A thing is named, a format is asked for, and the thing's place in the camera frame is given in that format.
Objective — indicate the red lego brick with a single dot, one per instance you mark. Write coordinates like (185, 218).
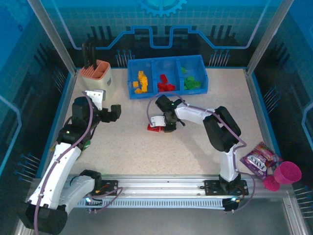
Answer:
(168, 87)
(163, 78)
(152, 127)
(173, 86)
(161, 129)
(161, 85)

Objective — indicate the blue three-compartment bin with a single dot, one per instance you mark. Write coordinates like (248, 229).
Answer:
(139, 96)

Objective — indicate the orange lego brick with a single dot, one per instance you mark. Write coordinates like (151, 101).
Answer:
(141, 73)
(144, 79)
(135, 84)
(138, 91)
(145, 86)

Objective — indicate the green lego brick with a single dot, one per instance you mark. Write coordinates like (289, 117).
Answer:
(189, 87)
(190, 78)
(183, 71)
(186, 84)
(197, 84)

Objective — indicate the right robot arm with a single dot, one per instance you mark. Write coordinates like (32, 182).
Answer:
(222, 132)

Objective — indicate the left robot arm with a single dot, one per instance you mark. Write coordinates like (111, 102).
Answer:
(56, 171)

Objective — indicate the beige utensil holder pink rim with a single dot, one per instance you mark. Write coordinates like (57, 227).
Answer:
(97, 80)

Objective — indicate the purple candy bag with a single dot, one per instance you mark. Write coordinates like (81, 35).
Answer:
(259, 161)

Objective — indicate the small magenta cup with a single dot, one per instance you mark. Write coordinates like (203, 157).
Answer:
(272, 183)

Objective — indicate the large magenta cup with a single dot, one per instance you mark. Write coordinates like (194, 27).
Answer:
(288, 172)

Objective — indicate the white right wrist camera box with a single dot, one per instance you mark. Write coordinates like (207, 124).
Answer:
(157, 120)

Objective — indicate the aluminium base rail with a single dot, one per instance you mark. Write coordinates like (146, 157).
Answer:
(159, 188)

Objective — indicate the aluminium frame post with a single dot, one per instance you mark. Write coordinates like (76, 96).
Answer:
(267, 36)
(52, 36)

